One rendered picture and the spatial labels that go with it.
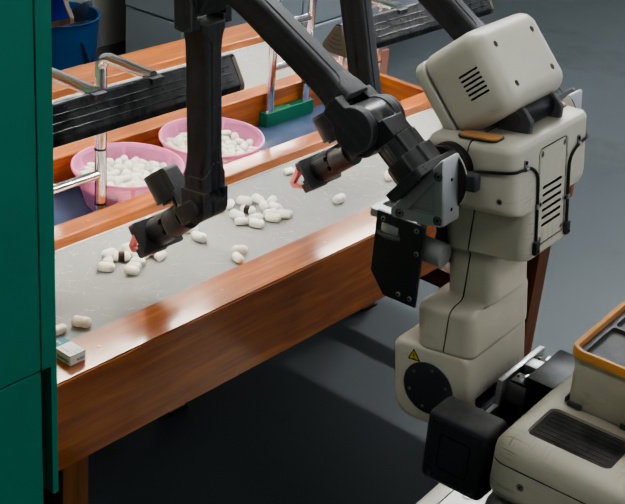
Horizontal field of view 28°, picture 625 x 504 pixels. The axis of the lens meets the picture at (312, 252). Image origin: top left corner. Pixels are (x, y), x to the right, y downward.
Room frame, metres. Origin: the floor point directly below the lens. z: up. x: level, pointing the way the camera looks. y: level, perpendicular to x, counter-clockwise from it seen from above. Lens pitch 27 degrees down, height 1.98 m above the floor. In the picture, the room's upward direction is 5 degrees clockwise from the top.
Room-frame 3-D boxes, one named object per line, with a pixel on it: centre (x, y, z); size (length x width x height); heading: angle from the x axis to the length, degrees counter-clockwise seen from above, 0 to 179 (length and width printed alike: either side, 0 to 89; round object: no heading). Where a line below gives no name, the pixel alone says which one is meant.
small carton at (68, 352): (1.86, 0.41, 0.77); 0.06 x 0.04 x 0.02; 52
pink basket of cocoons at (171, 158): (2.71, 0.45, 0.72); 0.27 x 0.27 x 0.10
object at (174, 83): (2.32, 0.40, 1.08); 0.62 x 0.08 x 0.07; 142
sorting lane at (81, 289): (2.63, 0.08, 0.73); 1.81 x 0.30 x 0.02; 142
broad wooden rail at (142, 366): (2.49, -0.08, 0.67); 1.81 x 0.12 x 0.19; 142
